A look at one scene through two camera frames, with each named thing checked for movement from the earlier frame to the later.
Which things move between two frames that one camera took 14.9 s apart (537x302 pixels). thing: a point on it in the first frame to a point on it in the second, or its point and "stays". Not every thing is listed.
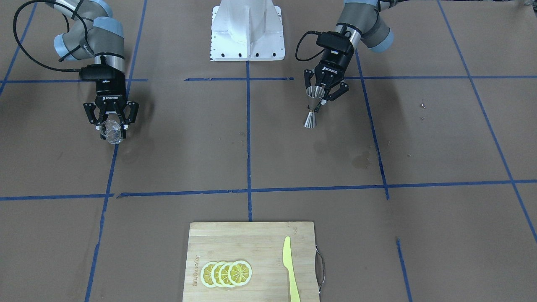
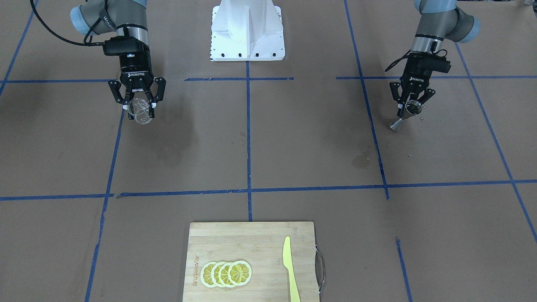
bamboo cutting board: x=260 y=245 stays
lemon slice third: x=215 y=276 stays
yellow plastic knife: x=288 y=261 stays
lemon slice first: x=240 y=272 stays
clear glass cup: x=111 y=129 to x=139 y=109
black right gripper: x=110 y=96 to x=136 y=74
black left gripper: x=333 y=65 to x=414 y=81
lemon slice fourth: x=206 y=274 stays
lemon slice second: x=223 y=275 stays
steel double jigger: x=314 y=94 to x=414 y=107
